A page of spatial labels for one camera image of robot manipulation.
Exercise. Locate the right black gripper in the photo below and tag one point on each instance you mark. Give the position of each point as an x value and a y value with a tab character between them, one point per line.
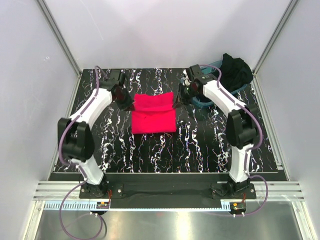
180	99

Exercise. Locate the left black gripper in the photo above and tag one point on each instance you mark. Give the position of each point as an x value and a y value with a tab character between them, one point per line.
128	105

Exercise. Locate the pink red t shirt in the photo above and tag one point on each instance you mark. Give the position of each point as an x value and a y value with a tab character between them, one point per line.
153	114

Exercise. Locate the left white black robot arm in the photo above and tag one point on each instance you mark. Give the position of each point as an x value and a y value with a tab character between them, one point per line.
76	145

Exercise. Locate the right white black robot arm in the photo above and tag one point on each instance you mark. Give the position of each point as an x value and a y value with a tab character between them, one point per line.
243	131

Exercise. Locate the teal transparent plastic bin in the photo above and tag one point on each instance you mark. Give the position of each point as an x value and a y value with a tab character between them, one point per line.
203	102

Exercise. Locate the black t shirt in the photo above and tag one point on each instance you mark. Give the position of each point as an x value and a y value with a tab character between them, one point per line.
235	73

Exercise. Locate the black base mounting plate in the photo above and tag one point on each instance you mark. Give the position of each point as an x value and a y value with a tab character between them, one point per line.
180	197

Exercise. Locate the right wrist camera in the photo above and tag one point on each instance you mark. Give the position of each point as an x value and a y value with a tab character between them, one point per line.
193	73

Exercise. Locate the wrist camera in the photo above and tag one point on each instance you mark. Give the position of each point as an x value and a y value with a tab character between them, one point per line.
116	77
193	73

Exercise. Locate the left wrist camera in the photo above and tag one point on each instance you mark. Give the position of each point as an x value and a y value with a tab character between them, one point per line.
116	77

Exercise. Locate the white slotted cable duct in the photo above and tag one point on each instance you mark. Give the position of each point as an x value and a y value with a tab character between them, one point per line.
81	205

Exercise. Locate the left aluminium frame post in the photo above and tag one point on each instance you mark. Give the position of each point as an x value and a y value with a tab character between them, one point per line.
58	35

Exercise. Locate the aluminium frame post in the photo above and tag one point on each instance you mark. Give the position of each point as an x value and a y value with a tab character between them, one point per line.
275	35
58	35

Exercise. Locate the aluminium front rail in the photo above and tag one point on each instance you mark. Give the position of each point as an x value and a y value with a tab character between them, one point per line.
56	190

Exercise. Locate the right aluminium frame post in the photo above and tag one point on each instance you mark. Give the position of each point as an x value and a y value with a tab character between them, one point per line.
275	35

